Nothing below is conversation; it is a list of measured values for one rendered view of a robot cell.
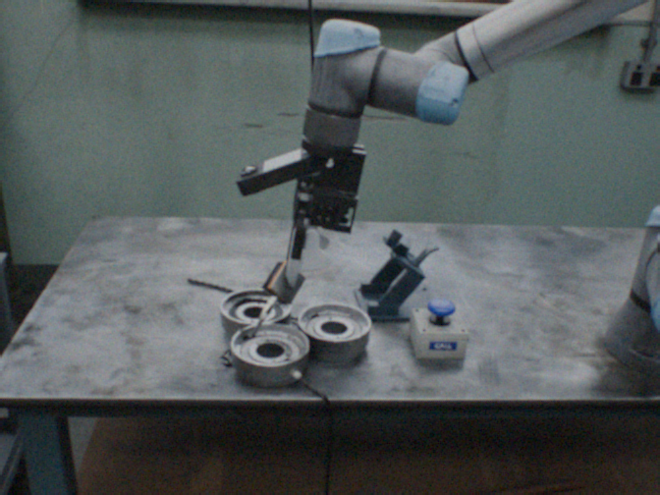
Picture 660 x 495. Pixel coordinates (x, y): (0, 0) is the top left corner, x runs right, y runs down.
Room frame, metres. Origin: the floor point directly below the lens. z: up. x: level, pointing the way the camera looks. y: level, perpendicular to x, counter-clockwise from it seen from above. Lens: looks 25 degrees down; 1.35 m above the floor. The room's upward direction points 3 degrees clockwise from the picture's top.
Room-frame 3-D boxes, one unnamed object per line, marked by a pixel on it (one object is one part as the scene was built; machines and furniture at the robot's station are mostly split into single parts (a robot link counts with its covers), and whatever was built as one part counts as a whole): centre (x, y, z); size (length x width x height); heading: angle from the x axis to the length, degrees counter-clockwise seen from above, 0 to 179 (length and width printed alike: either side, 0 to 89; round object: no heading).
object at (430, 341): (0.86, -0.17, 0.82); 0.08 x 0.07 x 0.05; 95
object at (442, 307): (0.86, -0.17, 0.85); 0.04 x 0.04 x 0.05
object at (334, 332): (0.85, -0.02, 0.82); 0.10 x 0.10 x 0.04
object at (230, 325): (0.88, 0.10, 0.82); 0.10 x 0.10 x 0.04
